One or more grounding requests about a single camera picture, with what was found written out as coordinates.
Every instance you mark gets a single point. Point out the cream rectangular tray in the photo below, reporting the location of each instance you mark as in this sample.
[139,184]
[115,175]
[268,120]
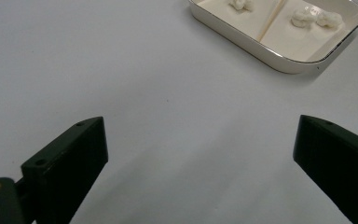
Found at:
[292,46]

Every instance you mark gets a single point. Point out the cream stick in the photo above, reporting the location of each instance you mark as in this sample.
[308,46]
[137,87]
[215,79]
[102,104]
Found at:
[270,21]

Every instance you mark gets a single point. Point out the white cotton ball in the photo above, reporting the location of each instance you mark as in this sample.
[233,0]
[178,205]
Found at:
[303,18]
[330,19]
[240,4]

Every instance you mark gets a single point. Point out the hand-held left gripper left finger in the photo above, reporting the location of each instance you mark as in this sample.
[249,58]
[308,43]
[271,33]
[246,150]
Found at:
[65,168]

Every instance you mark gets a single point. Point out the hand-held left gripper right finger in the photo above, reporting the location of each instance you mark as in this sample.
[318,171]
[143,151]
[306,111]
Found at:
[338,165]

